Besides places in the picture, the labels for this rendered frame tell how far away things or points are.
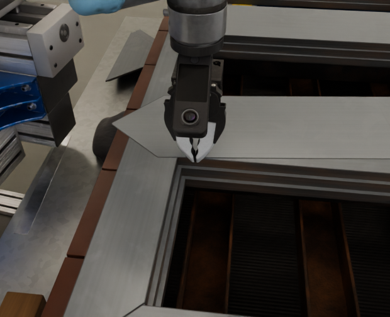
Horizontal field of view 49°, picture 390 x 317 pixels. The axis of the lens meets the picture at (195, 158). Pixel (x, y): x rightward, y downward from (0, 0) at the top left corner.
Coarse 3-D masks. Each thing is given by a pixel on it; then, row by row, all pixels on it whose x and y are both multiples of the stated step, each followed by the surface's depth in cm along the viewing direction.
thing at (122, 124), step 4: (124, 116) 78; (128, 116) 78; (116, 120) 78; (120, 120) 78; (124, 120) 78; (128, 120) 78; (112, 124) 77; (116, 124) 77; (120, 124) 77; (124, 124) 77; (120, 128) 76; (124, 128) 76; (124, 132) 75
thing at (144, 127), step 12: (144, 108) 80; (156, 108) 80; (132, 120) 78; (144, 120) 78; (156, 120) 77; (132, 132) 75; (144, 132) 75; (156, 132) 75; (144, 144) 73; (156, 144) 72; (156, 156) 70
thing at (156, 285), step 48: (240, 0) 129; (288, 0) 128; (336, 0) 127; (384, 0) 125; (240, 48) 104; (288, 48) 103; (336, 48) 102; (384, 48) 101; (288, 192) 71; (336, 192) 70; (384, 192) 69
